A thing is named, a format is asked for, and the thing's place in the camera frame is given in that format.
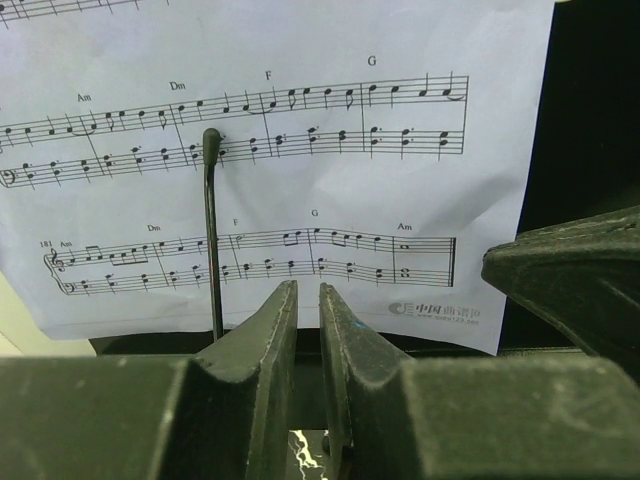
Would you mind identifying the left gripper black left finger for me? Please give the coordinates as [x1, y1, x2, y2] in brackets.
[1, 281, 298, 479]

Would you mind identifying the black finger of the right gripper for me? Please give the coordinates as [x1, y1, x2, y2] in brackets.
[481, 206, 639, 370]

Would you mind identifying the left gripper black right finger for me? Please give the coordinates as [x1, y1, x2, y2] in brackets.
[319, 284, 639, 479]

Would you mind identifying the black music stand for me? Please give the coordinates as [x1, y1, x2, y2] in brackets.
[89, 1, 639, 430]

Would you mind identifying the sheet music page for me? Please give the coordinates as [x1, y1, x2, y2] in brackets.
[1, 1, 554, 354]

